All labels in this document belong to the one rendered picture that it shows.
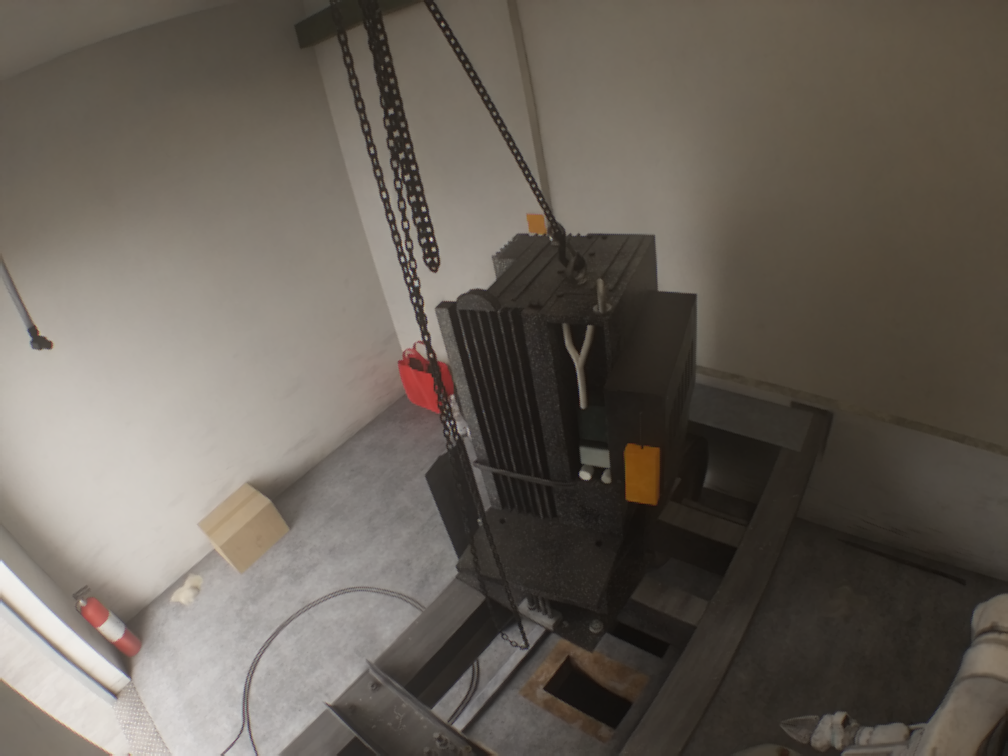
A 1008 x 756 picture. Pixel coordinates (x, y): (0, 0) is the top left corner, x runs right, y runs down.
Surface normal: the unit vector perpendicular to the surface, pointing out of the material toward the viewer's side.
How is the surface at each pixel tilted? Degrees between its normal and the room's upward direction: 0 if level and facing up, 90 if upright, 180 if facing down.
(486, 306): 90
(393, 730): 0
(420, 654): 0
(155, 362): 90
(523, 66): 90
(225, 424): 90
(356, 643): 0
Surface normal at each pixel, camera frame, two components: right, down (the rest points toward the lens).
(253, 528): 0.80, 0.20
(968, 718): -0.52, -0.39
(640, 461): -0.43, 0.57
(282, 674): -0.18, -0.81
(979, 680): -0.70, 0.50
